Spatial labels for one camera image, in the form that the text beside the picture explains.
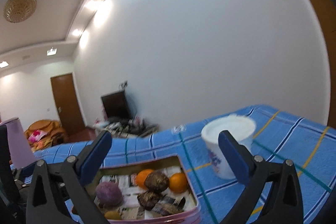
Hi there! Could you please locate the pink floral cloth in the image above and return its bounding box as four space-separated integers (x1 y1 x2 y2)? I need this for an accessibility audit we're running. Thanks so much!
28 129 46 143

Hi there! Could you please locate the orange leather armchair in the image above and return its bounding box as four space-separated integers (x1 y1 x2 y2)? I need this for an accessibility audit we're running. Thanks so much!
25 119 69 152

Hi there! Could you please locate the brown wooden door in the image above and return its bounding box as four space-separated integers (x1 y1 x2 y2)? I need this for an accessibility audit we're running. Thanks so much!
50 72 86 135

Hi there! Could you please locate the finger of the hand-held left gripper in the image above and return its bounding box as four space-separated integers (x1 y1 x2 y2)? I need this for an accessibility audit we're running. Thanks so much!
54 177 69 199
13 165 34 189

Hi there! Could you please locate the newspaper sheet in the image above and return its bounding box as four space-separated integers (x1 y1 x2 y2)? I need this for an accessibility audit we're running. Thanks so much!
98 166 187 220

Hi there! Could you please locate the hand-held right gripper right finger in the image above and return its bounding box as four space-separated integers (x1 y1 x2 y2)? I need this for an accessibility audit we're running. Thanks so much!
218 130 305 224

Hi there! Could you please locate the large brown taro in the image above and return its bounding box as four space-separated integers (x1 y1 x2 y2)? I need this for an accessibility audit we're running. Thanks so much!
144 171 169 193

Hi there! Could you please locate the round golden ceiling lamp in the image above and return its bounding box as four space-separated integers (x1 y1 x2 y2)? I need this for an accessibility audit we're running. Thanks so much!
3 0 37 23

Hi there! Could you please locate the purple sweet potato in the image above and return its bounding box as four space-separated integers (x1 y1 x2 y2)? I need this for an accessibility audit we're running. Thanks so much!
95 182 123 207

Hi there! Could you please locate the orange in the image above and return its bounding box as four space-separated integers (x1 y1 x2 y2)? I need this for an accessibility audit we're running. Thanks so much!
136 169 155 189
168 172 189 193

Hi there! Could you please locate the black television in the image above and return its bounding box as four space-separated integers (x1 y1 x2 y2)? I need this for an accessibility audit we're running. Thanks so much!
101 90 130 119

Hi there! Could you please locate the blue plaid blanket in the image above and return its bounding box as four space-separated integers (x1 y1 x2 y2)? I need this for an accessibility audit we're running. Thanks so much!
31 105 336 224

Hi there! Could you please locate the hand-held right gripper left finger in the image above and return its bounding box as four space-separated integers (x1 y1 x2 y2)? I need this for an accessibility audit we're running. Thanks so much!
26 130 113 224

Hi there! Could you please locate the white floral mug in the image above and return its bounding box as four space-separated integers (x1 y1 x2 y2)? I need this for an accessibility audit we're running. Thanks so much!
201 114 256 180

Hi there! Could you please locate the television stand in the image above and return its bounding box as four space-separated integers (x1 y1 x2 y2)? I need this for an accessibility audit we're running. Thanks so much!
93 118 159 138

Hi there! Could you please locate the pink tin box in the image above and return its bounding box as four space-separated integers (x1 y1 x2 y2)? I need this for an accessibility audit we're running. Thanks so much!
84 153 202 224

